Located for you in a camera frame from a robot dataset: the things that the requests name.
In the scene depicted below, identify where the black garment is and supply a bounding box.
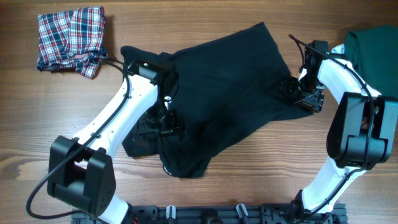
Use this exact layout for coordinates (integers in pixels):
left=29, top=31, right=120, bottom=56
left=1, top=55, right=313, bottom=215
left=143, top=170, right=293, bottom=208
left=121, top=23, right=310, bottom=178

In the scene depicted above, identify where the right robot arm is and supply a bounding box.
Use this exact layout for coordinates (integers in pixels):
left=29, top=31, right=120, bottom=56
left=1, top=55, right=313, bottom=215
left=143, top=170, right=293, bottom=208
left=278, top=39, right=397, bottom=223

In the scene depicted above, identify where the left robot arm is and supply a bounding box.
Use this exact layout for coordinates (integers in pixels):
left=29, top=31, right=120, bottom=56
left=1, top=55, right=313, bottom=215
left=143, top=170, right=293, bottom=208
left=45, top=60, right=184, bottom=223

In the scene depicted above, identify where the dark green folded garment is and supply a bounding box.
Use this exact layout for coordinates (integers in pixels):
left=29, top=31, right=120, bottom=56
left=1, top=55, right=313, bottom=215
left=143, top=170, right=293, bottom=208
left=331, top=26, right=397, bottom=98

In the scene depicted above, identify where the plaid folded cloth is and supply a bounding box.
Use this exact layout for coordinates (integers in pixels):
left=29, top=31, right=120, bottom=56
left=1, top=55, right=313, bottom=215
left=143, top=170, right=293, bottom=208
left=37, top=6, right=108, bottom=79

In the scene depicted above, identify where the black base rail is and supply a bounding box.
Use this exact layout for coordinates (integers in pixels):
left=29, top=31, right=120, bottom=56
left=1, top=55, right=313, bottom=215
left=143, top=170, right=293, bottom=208
left=70, top=203, right=348, bottom=224

